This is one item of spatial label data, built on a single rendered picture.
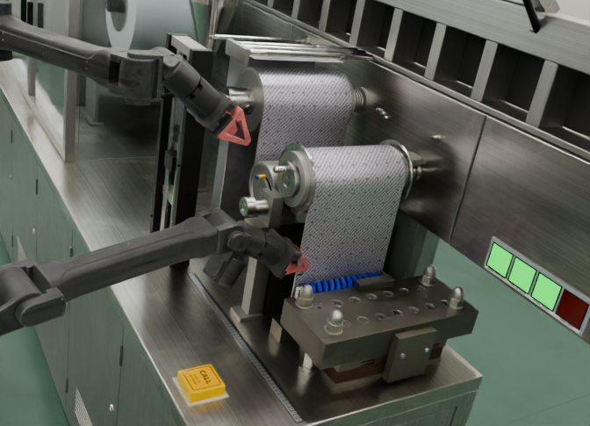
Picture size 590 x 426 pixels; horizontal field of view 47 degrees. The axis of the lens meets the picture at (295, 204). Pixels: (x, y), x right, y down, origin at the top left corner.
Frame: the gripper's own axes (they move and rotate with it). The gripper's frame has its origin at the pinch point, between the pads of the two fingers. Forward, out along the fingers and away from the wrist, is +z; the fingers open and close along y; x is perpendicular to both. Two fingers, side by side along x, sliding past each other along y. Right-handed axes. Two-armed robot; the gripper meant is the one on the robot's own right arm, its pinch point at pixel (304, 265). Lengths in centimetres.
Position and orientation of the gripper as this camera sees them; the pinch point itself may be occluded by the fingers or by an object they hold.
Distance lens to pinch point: 143.3
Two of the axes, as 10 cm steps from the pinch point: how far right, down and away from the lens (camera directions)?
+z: 6.7, 3.7, 6.5
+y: 4.9, 4.3, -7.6
